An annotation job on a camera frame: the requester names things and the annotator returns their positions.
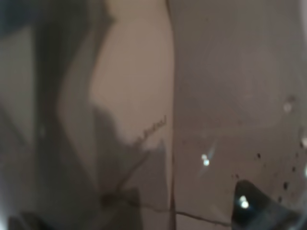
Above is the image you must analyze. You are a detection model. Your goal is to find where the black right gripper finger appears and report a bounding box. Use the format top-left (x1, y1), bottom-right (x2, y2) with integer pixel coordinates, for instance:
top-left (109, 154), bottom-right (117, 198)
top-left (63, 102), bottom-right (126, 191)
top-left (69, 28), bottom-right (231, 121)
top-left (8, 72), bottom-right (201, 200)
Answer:
top-left (231, 180), bottom-right (302, 230)

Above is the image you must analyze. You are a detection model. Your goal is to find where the brown translucent plastic bottle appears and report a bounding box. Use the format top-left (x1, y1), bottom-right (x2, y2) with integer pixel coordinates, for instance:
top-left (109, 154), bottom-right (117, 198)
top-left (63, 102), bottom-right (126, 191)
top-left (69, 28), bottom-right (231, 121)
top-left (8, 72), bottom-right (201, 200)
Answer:
top-left (0, 0), bottom-right (307, 230)

